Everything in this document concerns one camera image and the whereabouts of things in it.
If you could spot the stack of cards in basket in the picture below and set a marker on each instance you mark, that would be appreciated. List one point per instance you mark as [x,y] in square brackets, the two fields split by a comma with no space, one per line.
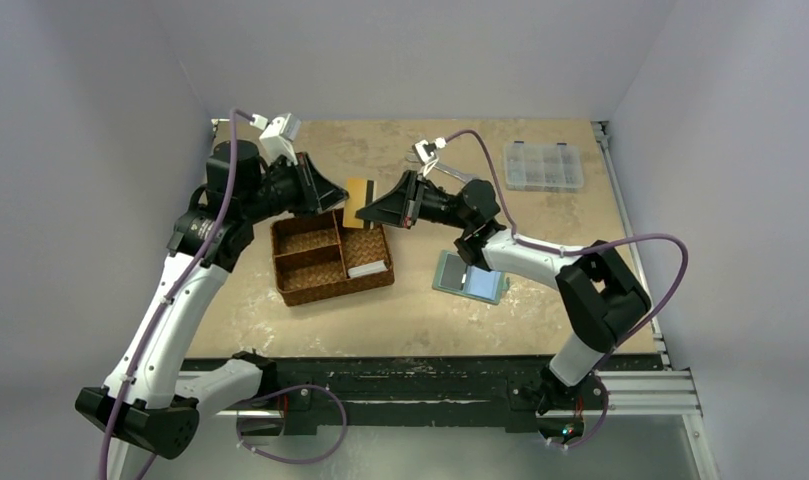
[367,269]

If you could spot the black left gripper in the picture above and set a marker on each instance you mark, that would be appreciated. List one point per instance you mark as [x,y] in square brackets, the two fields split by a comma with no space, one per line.
[323,194]

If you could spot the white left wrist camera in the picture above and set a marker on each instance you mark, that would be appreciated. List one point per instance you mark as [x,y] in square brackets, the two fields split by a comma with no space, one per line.
[277,137]

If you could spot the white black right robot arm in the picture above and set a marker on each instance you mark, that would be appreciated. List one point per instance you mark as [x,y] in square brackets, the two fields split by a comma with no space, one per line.
[601,296]

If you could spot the teal leather card holder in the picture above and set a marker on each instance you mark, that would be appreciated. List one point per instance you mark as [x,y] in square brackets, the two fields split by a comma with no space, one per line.
[481,285]

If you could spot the clear plastic organizer box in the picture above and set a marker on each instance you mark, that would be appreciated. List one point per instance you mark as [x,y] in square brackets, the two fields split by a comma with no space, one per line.
[540,167]

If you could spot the gold card with black stripe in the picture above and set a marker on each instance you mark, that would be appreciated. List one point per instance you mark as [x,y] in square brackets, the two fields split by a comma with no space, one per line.
[361,192]

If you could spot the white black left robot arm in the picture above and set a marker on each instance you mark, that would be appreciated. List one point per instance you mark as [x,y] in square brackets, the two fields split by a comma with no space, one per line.
[141,403]

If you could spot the brown woven divided basket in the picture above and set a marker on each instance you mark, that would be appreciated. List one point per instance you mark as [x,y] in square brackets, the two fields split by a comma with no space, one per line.
[312,254]

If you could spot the aluminium frame rail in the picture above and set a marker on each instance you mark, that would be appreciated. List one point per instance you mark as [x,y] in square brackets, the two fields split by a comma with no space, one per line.
[666,393]

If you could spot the silver open-end wrench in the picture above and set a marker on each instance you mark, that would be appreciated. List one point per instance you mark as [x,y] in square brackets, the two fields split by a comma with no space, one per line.
[443,168]

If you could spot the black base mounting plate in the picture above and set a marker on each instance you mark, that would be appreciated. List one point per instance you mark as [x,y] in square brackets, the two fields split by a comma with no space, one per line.
[507,392]

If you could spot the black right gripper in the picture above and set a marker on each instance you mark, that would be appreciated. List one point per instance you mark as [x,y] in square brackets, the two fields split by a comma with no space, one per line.
[409,201]

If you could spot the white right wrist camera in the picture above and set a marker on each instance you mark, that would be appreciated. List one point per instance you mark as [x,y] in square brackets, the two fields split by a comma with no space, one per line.
[427,154]

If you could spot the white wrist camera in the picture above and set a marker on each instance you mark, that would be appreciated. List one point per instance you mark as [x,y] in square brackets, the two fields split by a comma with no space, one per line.
[277,137]
[427,154]

